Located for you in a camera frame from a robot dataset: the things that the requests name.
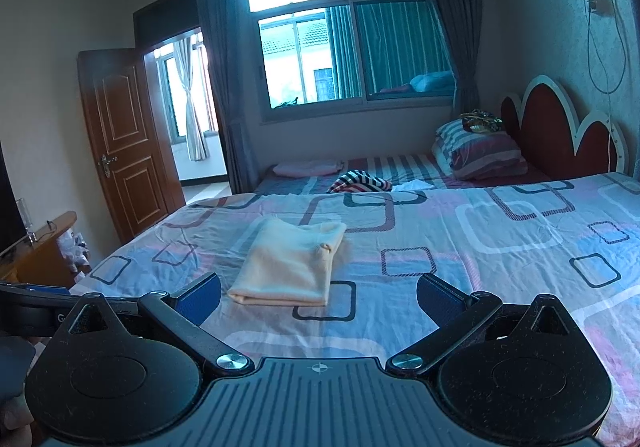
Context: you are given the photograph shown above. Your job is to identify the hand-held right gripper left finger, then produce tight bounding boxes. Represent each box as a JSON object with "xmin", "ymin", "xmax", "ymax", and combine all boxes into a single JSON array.
[{"xmin": 65, "ymin": 272, "xmax": 255, "ymax": 378}]

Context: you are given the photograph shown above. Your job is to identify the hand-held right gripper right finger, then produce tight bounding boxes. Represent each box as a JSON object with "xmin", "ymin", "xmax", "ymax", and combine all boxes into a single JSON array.
[{"xmin": 385, "ymin": 272, "xmax": 575, "ymax": 378}]

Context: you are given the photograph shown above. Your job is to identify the cream knit sweater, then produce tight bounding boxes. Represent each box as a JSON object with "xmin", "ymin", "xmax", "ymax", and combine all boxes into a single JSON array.
[{"xmin": 227, "ymin": 218, "xmax": 348, "ymax": 307}]

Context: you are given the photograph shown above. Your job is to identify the person's left hand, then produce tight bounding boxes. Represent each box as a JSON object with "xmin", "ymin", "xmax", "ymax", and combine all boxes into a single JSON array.
[{"xmin": 0, "ymin": 397, "xmax": 33, "ymax": 446}]

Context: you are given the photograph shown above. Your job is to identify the wooden desk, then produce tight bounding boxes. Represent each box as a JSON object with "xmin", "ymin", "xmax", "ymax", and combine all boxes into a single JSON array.
[{"xmin": 0, "ymin": 211, "xmax": 85, "ymax": 289}]

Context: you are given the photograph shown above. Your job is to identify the bed with patterned sheet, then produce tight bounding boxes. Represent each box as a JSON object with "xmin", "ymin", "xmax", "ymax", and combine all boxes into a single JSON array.
[{"xmin": 70, "ymin": 172, "xmax": 640, "ymax": 447}]

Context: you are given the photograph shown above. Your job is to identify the crumpled plastic bag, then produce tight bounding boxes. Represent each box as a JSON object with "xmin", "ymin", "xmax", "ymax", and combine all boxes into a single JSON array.
[{"xmin": 56, "ymin": 228, "xmax": 93, "ymax": 274}]

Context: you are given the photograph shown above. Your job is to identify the clear glass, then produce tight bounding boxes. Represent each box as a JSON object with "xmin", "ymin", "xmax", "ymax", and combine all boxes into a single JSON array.
[{"xmin": 16, "ymin": 198, "xmax": 37, "ymax": 244}]

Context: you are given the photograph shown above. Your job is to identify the black screen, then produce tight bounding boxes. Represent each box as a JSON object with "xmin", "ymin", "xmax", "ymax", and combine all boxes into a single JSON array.
[{"xmin": 0, "ymin": 141, "xmax": 27, "ymax": 259}]

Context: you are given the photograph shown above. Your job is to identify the striped bed sheet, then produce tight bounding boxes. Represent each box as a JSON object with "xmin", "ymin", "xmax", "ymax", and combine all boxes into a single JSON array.
[{"xmin": 255, "ymin": 153, "xmax": 552, "ymax": 198}]

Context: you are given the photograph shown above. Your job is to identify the red white striped cloth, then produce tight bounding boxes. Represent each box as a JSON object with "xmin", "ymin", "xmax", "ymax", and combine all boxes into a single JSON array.
[{"xmin": 327, "ymin": 169, "xmax": 394, "ymax": 194}]

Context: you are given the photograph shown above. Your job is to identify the striped pillow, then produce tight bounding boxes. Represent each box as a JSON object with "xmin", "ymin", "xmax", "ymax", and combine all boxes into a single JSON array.
[{"xmin": 431, "ymin": 119, "xmax": 529, "ymax": 180}]

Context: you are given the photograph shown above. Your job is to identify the pink flat pillow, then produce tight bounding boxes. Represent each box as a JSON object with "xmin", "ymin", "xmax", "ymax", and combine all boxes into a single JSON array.
[{"xmin": 272, "ymin": 159, "xmax": 347, "ymax": 178}]

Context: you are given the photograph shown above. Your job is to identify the brown wooden door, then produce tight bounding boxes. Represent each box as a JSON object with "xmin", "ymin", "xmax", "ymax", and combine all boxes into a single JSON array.
[{"xmin": 77, "ymin": 48, "xmax": 187, "ymax": 245}]

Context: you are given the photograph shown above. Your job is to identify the dark item on pillows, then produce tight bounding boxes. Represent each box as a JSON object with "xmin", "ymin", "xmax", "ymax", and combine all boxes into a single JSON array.
[{"xmin": 460, "ymin": 111, "xmax": 504, "ymax": 133}]

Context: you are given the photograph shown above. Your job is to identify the white sheer curtain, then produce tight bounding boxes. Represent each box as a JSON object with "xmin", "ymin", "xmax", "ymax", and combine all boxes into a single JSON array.
[{"xmin": 171, "ymin": 37, "xmax": 210, "ymax": 162}]

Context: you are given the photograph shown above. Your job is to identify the red and white headboard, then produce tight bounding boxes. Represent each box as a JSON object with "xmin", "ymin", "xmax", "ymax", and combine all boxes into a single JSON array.
[{"xmin": 501, "ymin": 74, "xmax": 630, "ymax": 180}]

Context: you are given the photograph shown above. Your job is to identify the grey curtain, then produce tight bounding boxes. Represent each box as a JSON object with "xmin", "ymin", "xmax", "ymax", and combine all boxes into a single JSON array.
[
  {"xmin": 404, "ymin": 0, "xmax": 483, "ymax": 114},
  {"xmin": 192, "ymin": 0, "xmax": 261, "ymax": 194}
]

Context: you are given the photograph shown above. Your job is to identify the window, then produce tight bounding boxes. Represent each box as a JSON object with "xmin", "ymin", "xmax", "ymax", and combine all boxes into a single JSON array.
[{"xmin": 245, "ymin": 0, "xmax": 458, "ymax": 112}]

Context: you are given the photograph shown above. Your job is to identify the hanging charger cable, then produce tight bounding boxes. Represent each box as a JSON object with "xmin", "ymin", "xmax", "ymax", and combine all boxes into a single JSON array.
[{"xmin": 586, "ymin": 0, "xmax": 630, "ymax": 174}]

